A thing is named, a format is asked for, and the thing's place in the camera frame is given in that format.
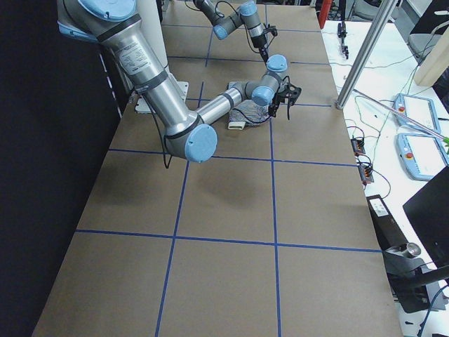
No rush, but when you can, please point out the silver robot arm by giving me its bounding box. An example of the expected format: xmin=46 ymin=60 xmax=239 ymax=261
xmin=57 ymin=0 xmax=288 ymax=163
xmin=193 ymin=0 xmax=277 ymax=63

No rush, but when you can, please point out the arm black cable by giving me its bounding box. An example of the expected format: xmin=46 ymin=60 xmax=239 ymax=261
xmin=214 ymin=0 xmax=278 ymax=53
xmin=152 ymin=79 xmax=294 ymax=169

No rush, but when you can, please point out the upper blue teach pendant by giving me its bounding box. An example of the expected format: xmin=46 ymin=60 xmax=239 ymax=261
xmin=393 ymin=93 xmax=441 ymax=133

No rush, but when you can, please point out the lower blue teach pendant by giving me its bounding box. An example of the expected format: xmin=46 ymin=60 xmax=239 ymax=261
xmin=396 ymin=133 xmax=448 ymax=181

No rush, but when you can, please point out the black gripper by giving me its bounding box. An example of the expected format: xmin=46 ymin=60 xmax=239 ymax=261
xmin=251 ymin=34 xmax=269 ymax=62
xmin=268 ymin=92 xmax=286 ymax=118

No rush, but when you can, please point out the striped polo shirt white collar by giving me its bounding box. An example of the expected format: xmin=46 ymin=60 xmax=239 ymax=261
xmin=227 ymin=95 xmax=271 ymax=130

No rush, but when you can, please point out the metal rod with white hook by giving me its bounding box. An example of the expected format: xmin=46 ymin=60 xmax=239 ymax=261
xmin=354 ymin=89 xmax=448 ymax=145

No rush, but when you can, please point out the black desk stand with knob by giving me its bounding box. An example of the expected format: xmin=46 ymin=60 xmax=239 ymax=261
xmin=382 ymin=244 xmax=448 ymax=314

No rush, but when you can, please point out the white camera mast with base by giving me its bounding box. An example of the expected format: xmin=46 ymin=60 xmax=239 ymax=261
xmin=134 ymin=0 xmax=190 ymax=116

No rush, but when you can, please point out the blue teach pendant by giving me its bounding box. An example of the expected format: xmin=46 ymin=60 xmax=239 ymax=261
xmin=393 ymin=93 xmax=441 ymax=133
xmin=396 ymin=133 xmax=448 ymax=181

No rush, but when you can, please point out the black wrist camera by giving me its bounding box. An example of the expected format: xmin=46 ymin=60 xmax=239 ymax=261
xmin=264 ymin=24 xmax=278 ymax=37
xmin=281 ymin=84 xmax=302 ymax=107

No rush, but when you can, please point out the black monitor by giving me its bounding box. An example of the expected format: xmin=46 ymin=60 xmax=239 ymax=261
xmin=403 ymin=167 xmax=449 ymax=267

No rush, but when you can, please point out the aluminium frame post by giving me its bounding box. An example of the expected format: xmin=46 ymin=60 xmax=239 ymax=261
xmin=335 ymin=0 xmax=396 ymax=110

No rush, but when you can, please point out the black box with white label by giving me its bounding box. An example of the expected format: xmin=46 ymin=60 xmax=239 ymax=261
xmin=366 ymin=194 xmax=408 ymax=251

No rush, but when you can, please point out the black tripod stick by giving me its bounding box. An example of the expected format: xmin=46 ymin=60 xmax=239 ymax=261
xmin=337 ymin=20 xmax=349 ymax=60

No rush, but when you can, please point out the orange black connector board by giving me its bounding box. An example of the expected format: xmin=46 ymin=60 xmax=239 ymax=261
xmin=350 ymin=138 xmax=366 ymax=156

